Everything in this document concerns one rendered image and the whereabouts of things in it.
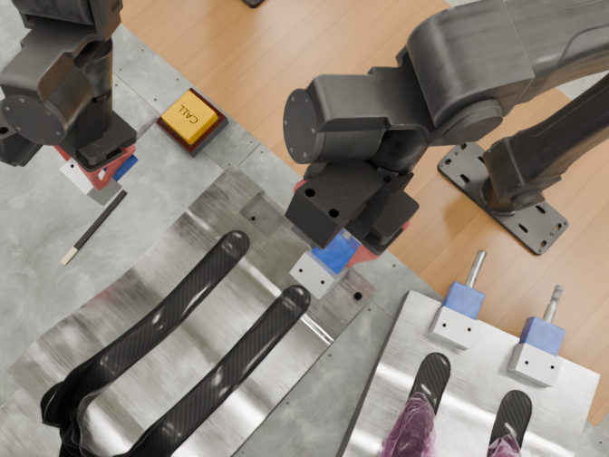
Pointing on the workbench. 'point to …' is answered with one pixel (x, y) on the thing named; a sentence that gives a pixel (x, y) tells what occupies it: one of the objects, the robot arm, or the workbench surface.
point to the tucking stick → (93, 227)
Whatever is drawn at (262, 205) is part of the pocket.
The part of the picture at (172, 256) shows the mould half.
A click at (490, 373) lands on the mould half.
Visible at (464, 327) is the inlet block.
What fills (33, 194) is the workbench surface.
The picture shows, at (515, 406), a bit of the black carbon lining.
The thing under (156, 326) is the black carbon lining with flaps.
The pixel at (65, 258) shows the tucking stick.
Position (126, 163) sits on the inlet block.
